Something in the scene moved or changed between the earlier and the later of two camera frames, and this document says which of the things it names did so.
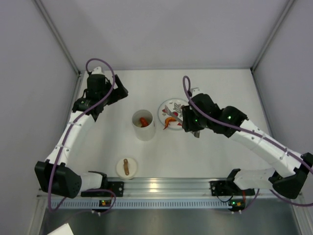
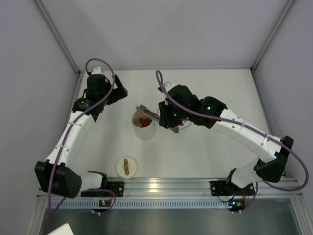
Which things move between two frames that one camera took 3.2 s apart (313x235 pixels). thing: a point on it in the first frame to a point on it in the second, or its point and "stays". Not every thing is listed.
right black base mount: (226, 188) stays
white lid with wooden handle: (126, 168) stays
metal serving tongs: (196, 133) to (141, 110)
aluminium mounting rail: (180, 188) stays
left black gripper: (118, 88) stays
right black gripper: (187, 120) to (165, 115)
